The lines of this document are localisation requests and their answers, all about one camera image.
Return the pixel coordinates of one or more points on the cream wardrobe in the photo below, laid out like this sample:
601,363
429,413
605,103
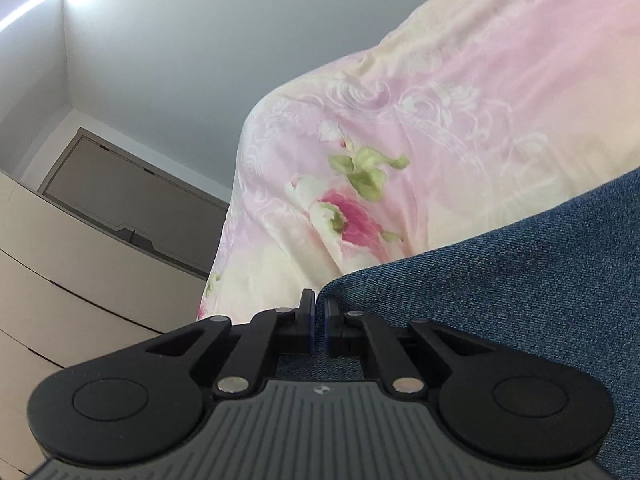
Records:
75,280

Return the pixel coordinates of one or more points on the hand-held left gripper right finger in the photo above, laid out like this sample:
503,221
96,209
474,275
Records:
328,327

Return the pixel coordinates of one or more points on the grey brown door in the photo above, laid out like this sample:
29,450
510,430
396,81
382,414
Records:
130,195

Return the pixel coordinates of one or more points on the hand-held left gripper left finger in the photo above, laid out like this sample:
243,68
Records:
310,322

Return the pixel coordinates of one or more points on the pink floral blanket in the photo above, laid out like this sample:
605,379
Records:
425,85

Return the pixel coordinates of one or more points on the blue denim pants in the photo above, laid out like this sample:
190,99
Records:
500,285

